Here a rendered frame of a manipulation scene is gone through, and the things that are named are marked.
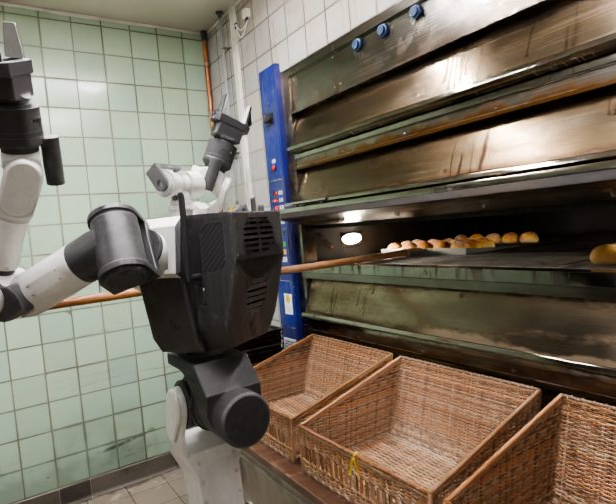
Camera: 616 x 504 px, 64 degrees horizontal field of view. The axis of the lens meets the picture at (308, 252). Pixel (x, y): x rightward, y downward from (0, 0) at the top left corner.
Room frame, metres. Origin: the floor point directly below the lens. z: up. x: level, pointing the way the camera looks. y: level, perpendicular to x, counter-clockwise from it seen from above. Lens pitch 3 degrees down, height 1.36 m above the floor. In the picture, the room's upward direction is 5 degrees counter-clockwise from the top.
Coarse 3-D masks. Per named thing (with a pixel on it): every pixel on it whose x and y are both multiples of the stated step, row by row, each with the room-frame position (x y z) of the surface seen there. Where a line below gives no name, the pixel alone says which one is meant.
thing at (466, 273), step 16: (320, 272) 2.25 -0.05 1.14; (336, 272) 2.15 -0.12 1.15; (352, 272) 2.05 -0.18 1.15; (368, 272) 1.97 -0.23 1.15; (384, 272) 1.89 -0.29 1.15; (400, 272) 1.82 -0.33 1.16; (416, 272) 1.75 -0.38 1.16; (432, 272) 1.69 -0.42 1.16; (448, 272) 1.63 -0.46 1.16; (464, 272) 1.57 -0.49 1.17; (480, 272) 1.52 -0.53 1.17; (496, 272) 1.47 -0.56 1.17; (512, 272) 1.43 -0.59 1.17; (528, 272) 1.39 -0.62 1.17; (544, 272) 1.35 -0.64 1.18; (560, 272) 1.31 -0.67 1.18; (576, 272) 1.27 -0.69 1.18; (592, 272) 1.24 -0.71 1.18; (608, 272) 1.21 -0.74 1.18
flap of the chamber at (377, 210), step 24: (456, 192) 1.40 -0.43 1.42; (480, 192) 1.33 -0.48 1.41; (504, 192) 1.27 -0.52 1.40; (528, 192) 1.24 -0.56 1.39; (552, 192) 1.22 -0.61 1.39; (576, 192) 1.19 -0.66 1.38; (600, 192) 1.17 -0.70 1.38; (288, 216) 2.17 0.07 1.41; (312, 216) 2.04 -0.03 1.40; (336, 216) 1.97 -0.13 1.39; (360, 216) 1.91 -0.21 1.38; (384, 216) 1.86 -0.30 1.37; (408, 216) 1.81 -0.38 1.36
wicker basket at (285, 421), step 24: (312, 336) 2.28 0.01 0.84; (264, 360) 2.15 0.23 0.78; (288, 360) 2.21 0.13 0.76; (312, 360) 2.25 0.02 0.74; (336, 360) 2.10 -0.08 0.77; (384, 360) 1.81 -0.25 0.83; (264, 384) 2.14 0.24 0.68; (288, 384) 2.20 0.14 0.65; (312, 384) 2.22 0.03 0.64; (336, 384) 2.08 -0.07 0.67; (288, 408) 2.06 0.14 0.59; (312, 408) 1.63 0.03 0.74; (288, 432) 1.60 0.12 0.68; (288, 456) 1.62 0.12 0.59
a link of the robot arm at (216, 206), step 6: (228, 180) 1.47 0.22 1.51; (222, 186) 1.46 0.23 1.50; (228, 186) 1.47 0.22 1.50; (222, 192) 1.47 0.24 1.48; (222, 198) 1.47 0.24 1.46; (192, 204) 1.49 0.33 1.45; (198, 204) 1.50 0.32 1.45; (204, 204) 1.53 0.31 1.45; (210, 204) 1.53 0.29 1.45; (216, 204) 1.47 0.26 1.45; (222, 204) 1.48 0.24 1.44; (198, 210) 1.48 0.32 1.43; (204, 210) 1.48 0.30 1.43; (210, 210) 1.48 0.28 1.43; (216, 210) 1.48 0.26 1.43
